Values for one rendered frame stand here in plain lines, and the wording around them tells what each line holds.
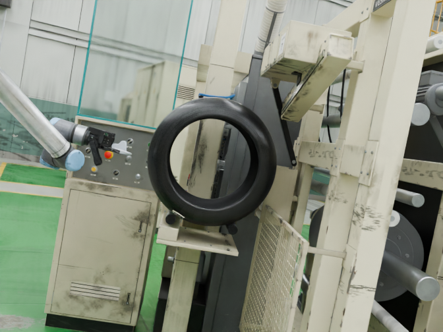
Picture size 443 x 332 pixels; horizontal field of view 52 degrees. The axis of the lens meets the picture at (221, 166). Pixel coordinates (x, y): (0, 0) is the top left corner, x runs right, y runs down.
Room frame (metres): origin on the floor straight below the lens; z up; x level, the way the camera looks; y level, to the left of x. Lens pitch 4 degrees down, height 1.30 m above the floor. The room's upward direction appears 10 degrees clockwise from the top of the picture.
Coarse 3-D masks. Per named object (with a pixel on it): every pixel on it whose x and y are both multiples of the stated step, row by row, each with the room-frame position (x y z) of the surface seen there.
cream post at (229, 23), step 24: (240, 0) 2.37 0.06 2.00; (216, 24) 2.48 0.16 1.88; (240, 24) 2.37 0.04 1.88; (216, 48) 2.37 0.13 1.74; (216, 72) 2.37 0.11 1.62; (216, 120) 2.37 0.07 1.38; (216, 144) 2.37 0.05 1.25; (192, 168) 2.37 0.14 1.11; (192, 192) 2.37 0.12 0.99; (192, 264) 2.37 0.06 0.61; (192, 288) 2.38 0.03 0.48; (168, 312) 2.37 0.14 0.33
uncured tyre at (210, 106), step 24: (168, 120) 1.98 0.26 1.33; (192, 120) 1.96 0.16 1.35; (240, 120) 1.98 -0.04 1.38; (168, 144) 1.96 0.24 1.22; (264, 144) 1.99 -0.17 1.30; (168, 168) 2.23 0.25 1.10; (264, 168) 1.99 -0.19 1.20; (168, 192) 1.96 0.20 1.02; (240, 192) 2.26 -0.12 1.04; (264, 192) 2.01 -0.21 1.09; (192, 216) 1.98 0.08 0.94; (216, 216) 1.98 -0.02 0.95; (240, 216) 2.01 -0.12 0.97
